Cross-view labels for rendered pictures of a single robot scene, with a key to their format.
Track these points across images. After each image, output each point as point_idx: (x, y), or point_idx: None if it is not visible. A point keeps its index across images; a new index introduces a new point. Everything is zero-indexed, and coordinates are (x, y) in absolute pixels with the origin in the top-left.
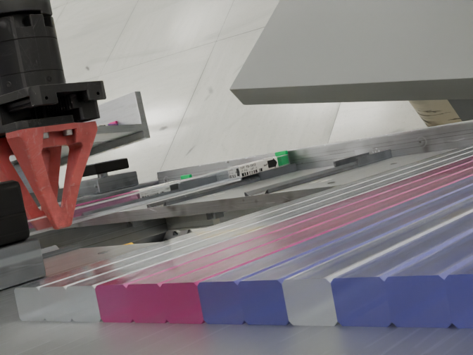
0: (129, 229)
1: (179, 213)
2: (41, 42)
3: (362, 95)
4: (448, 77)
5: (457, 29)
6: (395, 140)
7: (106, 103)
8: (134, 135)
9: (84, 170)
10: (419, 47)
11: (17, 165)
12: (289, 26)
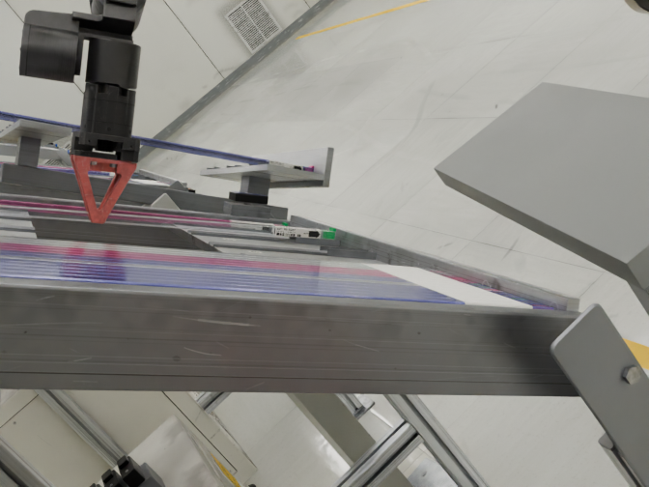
0: None
1: (193, 242)
2: (110, 104)
3: (497, 208)
4: (533, 215)
5: (574, 177)
6: (380, 247)
7: (313, 150)
8: (319, 182)
9: (121, 191)
10: (543, 182)
11: (242, 177)
12: (502, 128)
